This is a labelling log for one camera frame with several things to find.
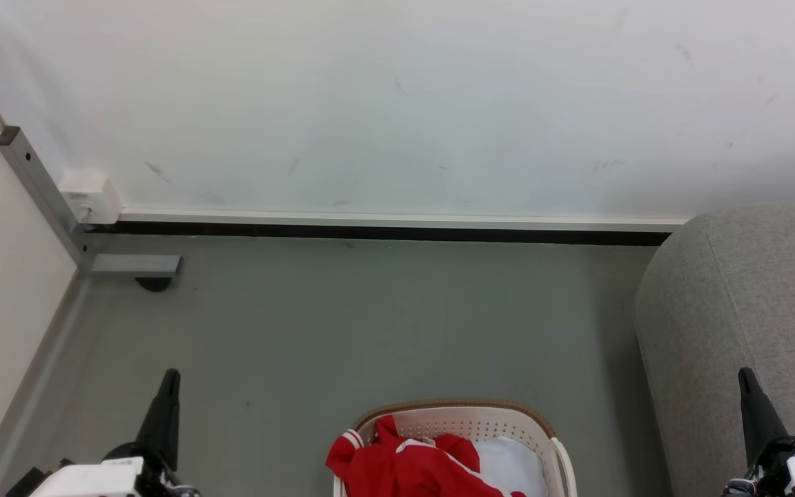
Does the white perforated laundry basket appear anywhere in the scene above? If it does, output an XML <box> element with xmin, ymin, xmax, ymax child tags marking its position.
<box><xmin>333</xmin><ymin>398</ymin><xmax>578</xmax><ymax>497</ymax></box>

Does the grey fabric sofa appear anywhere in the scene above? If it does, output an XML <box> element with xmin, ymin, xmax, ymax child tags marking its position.
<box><xmin>634</xmin><ymin>201</ymin><xmax>795</xmax><ymax>497</ymax></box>

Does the white and black baseboard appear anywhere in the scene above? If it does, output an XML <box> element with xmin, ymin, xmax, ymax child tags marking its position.
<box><xmin>83</xmin><ymin>209</ymin><xmax>692</xmax><ymax>248</ymax></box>

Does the grey metal frame post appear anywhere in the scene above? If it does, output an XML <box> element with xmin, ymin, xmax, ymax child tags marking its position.
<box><xmin>0</xmin><ymin>125</ymin><xmax>96</xmax><ymax>271</ymax></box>

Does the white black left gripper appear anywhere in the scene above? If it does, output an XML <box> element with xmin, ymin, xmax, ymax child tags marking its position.
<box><xmin>4</xmin><ymin>369</ymin><xmax>199</xmax><ymax>497</ymax></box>

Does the grey skirting strip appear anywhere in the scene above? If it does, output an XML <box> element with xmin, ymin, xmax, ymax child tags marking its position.
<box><xmin>0</xmin><ymin>273</ymin><xmax>92</xmax><ymax>497</ymax></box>

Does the grey metal foot bar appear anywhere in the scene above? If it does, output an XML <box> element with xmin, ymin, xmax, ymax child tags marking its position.
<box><xmin>90</xmin><ymin>253</ymin><xmax>184</xmax><ymax>280</ymax></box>

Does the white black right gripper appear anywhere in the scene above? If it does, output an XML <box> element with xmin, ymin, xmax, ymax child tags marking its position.
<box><xmin>720</xmin><ymin>367</ymin><xmax>795</xmax><ymax>497</ymax></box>

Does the white wall socket box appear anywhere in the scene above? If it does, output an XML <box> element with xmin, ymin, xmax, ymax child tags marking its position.
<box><xmin>59</xmin><ymin>170</ymin><xmax>124</xmax><ymax>226</ymax></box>

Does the red garment with white trim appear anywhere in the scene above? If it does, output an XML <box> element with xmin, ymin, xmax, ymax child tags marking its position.
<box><xmin>325</xmin><ymin>415</ymin><xmax>528</xmax><ymax>497</ymax></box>

